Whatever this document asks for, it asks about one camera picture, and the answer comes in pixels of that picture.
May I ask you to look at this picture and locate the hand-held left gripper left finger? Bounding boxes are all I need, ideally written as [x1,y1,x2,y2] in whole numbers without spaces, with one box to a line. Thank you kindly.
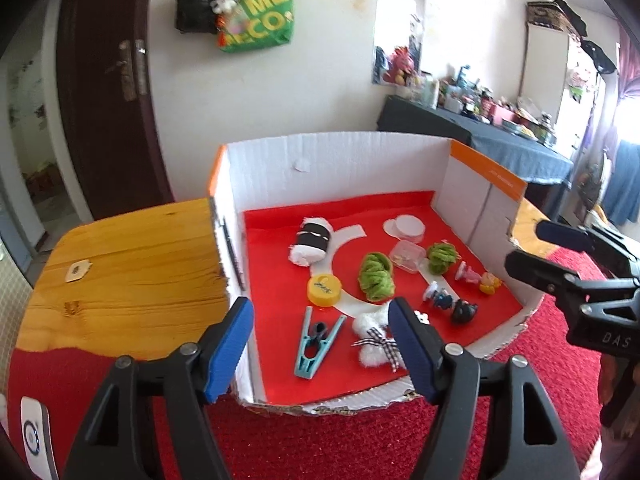
[64,296,256,480]

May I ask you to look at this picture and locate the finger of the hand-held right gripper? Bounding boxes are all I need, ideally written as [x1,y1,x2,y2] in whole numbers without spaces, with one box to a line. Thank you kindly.
[535,220,640,279]
[504,250,640,312]

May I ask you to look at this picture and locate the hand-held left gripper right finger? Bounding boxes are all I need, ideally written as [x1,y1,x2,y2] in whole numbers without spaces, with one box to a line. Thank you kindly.
[387,296,581,480]

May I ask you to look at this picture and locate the white fluffy plaid bow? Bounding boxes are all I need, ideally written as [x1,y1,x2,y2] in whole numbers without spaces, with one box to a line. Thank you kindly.
[351,307,408,372]

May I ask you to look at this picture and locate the yellow-haired girl figurine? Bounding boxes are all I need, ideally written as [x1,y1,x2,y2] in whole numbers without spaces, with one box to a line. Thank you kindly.
[452,261,502,295]

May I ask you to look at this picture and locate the black-haired small figurine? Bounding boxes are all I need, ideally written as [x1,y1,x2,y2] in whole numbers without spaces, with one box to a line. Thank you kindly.
[424,282,478,325]

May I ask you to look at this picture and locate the teal plastic clothes peg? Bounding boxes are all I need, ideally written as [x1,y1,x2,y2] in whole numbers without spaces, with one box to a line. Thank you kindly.
[293,306,347,380]

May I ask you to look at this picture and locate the large green yarn ball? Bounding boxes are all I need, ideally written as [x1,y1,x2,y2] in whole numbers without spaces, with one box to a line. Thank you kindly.
[358,251,396,303]

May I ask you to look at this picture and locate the clear plastic case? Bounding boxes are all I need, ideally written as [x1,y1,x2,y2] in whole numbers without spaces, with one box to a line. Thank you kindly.
[390,240,427,274]

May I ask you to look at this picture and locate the small green yarn ball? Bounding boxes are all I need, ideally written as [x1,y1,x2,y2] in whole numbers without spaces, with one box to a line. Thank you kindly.
[426,241,458,276]

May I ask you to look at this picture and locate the yellow round tin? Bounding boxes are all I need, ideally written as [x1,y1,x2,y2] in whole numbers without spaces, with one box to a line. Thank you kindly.
[306,275,342,307]

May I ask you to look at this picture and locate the white round container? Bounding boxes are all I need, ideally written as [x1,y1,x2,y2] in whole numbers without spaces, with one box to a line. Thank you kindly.
[382,214,426,245]

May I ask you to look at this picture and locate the black and white plush roll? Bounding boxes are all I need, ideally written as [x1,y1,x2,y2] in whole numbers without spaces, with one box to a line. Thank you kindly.
[290,217,335,267]

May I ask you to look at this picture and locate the orange cardboard box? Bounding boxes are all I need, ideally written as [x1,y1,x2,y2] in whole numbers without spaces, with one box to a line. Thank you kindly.
[207,130,548,418]

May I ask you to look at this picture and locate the person's right forearm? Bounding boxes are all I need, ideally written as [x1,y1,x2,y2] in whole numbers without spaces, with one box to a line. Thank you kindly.
[597,352,640,480]

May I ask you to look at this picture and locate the electric fan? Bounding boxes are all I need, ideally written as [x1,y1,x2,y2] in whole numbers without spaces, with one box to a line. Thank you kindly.
[580,150,616,216]

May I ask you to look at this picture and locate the blue hanging garment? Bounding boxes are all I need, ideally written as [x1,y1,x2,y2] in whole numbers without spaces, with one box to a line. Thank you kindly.
[602,140,640,226]

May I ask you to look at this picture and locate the blue cloth covered table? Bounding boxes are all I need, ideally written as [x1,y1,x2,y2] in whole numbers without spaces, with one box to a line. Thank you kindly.
[376,95,575,211]

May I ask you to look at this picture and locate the red knitted cloth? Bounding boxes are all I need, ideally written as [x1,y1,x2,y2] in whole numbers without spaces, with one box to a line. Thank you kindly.
[7,245,640,480]

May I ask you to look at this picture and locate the hanging plush toy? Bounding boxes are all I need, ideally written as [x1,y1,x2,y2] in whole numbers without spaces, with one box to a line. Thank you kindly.
[565,67,598,103]

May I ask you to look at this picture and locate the clutter of bottles and toiletries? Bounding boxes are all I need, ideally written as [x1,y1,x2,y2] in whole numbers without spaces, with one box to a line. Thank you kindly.
[410,65,558,148]

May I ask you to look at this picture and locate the purple curtain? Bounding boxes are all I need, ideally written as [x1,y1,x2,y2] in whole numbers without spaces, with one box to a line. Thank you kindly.
[612,25,640,126]

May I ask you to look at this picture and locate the white wardrobe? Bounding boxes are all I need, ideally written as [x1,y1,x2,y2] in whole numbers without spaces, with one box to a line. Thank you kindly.
[517,22,608,171]

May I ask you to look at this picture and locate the black hanging bag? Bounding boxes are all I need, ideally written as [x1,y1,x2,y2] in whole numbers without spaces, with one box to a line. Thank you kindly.
[580,39,618,76]

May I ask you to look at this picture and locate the white flat electronic device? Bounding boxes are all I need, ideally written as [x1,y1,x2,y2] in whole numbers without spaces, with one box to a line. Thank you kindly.
[19,396,53,480]

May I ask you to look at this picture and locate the patterned storage bag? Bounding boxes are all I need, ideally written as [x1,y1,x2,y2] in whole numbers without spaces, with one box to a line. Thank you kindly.
[525,0,588,38]

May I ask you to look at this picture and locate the pink plush rabbit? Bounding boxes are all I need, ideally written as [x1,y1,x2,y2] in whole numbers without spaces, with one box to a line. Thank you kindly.
[387,46,418,86]

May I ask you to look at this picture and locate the dark brown door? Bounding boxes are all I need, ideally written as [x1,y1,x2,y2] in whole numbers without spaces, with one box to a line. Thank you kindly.
[55,0,176,221]

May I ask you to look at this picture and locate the brass door lock plate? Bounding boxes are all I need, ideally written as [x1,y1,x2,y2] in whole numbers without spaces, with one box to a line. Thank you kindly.
[119,40,137,102]

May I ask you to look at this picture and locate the green tote bag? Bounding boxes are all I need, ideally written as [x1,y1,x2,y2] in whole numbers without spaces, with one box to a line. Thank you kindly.
[216,0,296,54]

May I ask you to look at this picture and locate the black backpack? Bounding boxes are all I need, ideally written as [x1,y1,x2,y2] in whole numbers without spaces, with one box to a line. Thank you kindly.
[175,0,236,35]

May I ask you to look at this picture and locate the tall wall mirror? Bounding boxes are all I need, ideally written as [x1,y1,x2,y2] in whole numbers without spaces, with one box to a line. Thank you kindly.
[371,0,428,88]

